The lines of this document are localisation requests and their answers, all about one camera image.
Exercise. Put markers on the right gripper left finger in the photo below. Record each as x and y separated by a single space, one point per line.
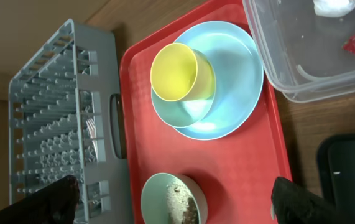
55 203

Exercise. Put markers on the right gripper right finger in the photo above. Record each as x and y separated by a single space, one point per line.
292 203

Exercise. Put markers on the white plastic fork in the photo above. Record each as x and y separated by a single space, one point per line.
90 124

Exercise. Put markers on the green bowl with food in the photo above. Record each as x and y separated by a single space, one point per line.
173 199

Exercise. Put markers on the white napkin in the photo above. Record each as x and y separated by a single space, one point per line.
333 8

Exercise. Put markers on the grey dishwasher rack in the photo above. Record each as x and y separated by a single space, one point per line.
72 77

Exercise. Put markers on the red plastic tray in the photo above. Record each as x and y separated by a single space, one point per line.
237 172

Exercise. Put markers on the black plastic tray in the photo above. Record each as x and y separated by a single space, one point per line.
336 166

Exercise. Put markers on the small green saucer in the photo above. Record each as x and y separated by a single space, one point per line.
181 114

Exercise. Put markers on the light blue plate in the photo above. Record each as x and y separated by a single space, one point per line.
239 74

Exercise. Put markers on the clear plastic bin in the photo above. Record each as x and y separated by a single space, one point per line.
302 53

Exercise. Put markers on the yellow plastic cup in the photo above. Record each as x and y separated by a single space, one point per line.
180 73

